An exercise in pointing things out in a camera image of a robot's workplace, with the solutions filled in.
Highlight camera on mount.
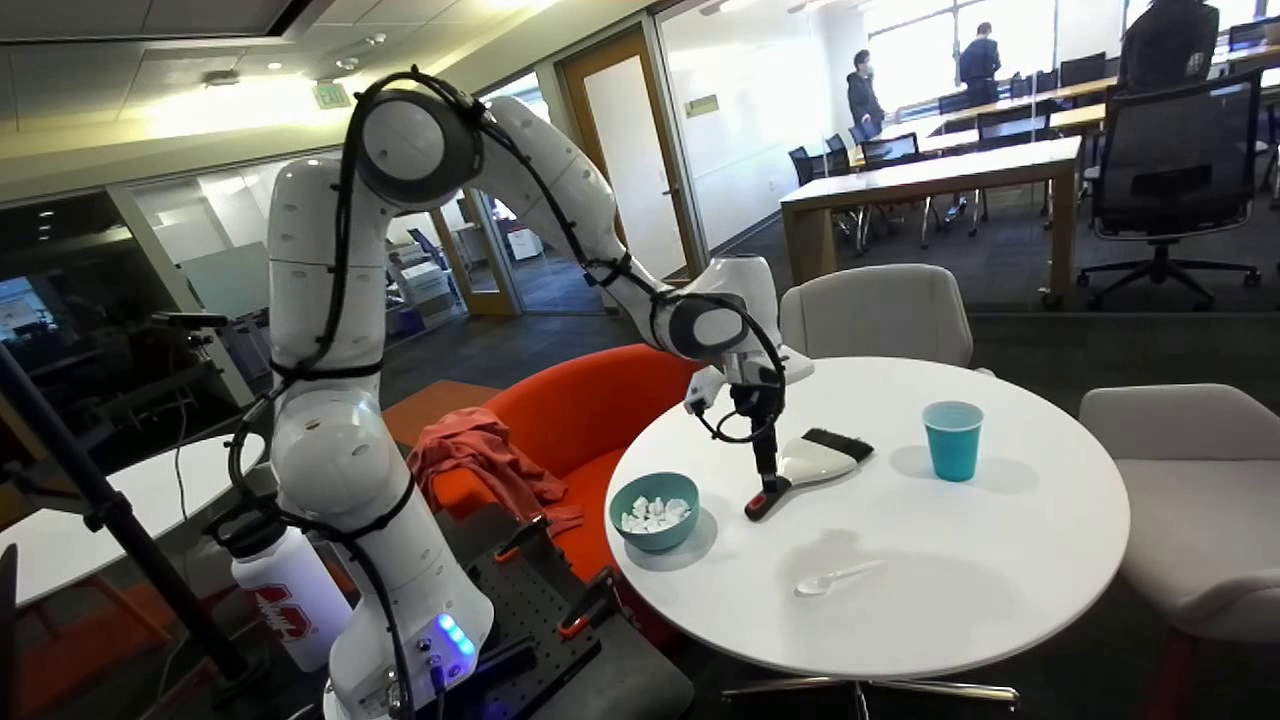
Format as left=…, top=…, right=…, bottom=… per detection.
left=149, top=310, right=233, bottom=346

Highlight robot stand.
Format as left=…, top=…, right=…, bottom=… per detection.
left=320, top=498, right=697, bottom=720

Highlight row of black office chairs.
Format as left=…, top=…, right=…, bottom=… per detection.
left=787, top=52, right=1111, bottom=251

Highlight orange armchair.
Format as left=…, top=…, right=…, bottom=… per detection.
left=428, top=343, right=703, bottom=606

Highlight pink cloth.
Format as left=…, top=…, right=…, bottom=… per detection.
left=407, top=406, right=586, bottom=538

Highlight white water bottle black lid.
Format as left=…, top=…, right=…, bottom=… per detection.
left=213, top=498, right=354, bottom=674

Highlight heap of white pieces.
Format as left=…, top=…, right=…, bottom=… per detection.
left=620, top=495, right=692, bottom=534

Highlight black office chair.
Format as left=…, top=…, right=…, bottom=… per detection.
left=1076, top=68, right=1267, bottom=313

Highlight white round table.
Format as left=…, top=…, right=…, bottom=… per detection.
left=0, top=431, right=271, bottom=608

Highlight long wooden table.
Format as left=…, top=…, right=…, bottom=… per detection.
left=779, top=136, right=1086, bottom=311

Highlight white dust brush black bristles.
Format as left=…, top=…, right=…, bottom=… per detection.
left=744, top=427, right=875, bottom=524

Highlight white plastic spoon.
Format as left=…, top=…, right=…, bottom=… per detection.
left=794, top=559, right=888, bottom=599

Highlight orange black clamp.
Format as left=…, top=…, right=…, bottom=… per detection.
left=556, top=567, right=623, bottom=642
left=493, top=513, right=553, bottom=565

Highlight white armchair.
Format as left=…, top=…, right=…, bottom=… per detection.
left=779, top=263, right=996, bottom=377
left=1077, top=383, right=1280, bottom=643

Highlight teal bowl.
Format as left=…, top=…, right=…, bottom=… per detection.
left=608, top=471, right=702, bottom=554

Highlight blue plastic cup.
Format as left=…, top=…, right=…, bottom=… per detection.
left=921, top=400, right=986, bottom=484

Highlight wooden framed glass door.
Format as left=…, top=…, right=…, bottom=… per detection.
left=555, top=24, right=708, bottom=288

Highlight person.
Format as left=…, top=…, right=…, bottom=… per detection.
left=846, top=49, right=888, bottom=143
left=1117, top=0, right=1222, bottom=97
left=957, top=21, right=1004, bottom=107

